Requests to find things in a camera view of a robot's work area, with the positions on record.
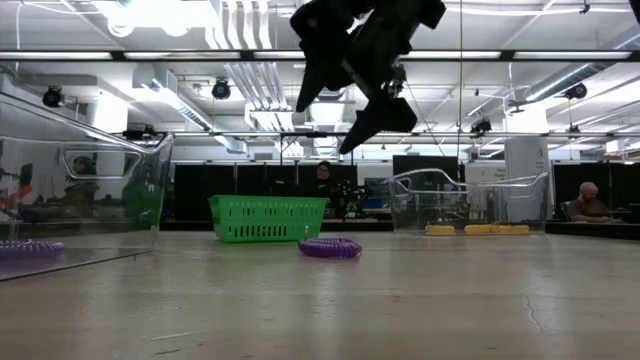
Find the black monitor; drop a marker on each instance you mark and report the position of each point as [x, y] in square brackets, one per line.
[425, 165]

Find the silver ventilation duct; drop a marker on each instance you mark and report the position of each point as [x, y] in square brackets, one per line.
[327, 125]

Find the black ceiling spotlight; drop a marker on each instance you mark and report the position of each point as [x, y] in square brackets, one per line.
[481, 125]
[52, 97]
[576, 91]
[221, 90]
[398, 82]

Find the black beam with light strips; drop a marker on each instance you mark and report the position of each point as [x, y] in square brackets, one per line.
[200, 55]

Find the white pillar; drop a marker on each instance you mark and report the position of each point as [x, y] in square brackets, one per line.
[530, 160]

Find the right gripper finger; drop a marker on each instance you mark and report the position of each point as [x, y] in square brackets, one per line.
[312, 82]
[387, 117]

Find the clear plastic bin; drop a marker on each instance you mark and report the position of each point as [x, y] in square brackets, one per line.
[515, 210]
[100, 150]

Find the black metal stand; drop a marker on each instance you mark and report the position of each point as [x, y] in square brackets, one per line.
[315, 134]

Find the person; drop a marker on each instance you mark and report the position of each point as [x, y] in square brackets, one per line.
[590, 200]
[324, 172]
[82, 167]

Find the black partition wall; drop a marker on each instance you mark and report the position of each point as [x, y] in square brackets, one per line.
[615, 180]
[225, 180]

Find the green plastic basket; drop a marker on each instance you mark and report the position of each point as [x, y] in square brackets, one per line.
[265, 220]

